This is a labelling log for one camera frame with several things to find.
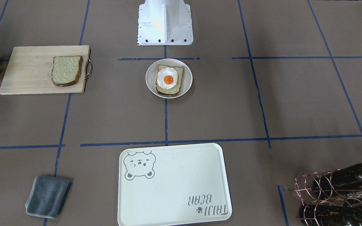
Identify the white round plate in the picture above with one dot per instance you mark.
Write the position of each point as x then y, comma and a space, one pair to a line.
150, 77

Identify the bread slice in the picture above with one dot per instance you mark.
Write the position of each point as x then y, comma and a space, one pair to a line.
66, 70
176, 89

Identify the cream bear serving tray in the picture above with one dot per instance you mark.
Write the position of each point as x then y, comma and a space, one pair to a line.
173, 185

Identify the fried egg toy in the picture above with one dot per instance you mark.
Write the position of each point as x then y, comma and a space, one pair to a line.
166, 78

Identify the grey folded cloth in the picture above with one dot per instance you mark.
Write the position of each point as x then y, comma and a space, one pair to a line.
47, 196

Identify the bamboo cutting board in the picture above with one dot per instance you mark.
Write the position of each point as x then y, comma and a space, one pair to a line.
29, 70

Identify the dark wine bottle lower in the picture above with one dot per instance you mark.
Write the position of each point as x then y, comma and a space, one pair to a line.
322, 214

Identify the dark wine bottle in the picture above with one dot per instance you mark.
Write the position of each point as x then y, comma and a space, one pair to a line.
343, 180
322, 214

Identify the dark wine bottle upper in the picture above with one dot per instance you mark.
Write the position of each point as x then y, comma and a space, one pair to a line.
343, 180

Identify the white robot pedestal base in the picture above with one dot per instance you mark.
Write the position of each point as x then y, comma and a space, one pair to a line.
164, 22

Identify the copper wire bottle rack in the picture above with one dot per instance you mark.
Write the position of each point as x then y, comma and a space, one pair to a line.
331, 199

